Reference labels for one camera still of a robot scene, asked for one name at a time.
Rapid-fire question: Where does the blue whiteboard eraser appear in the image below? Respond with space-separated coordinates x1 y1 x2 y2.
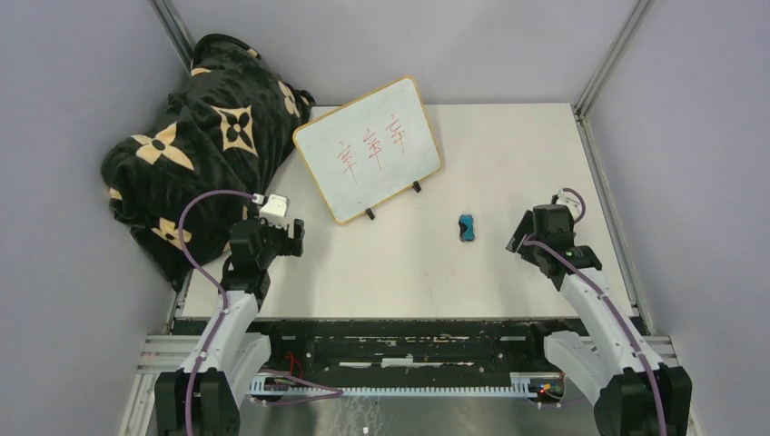
458 214 476 243

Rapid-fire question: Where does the yellow framed whiteboard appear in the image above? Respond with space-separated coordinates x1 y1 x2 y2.
292 76 443 223

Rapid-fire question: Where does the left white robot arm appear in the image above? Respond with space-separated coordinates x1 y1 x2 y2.
154 218 305 435

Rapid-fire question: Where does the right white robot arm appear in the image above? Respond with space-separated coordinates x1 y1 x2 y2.
507 203 693 435

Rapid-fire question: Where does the black floral blanket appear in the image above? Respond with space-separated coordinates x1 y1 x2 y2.
101 34 315 289

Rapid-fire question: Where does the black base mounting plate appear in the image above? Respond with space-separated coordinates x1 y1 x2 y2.
170 317 651 390

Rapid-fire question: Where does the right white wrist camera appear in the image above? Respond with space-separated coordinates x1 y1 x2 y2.
551 187 583 217

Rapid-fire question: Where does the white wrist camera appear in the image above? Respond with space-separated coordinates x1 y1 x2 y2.
551 187 583 217
258 193 290 229

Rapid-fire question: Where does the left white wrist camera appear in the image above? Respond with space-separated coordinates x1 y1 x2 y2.
258 193 290 229

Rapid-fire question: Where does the wire whiteboard stand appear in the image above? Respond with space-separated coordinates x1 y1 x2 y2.
364 181 422 221

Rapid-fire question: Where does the white slotted cable duct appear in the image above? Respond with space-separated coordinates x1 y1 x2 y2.
246 372 566 400

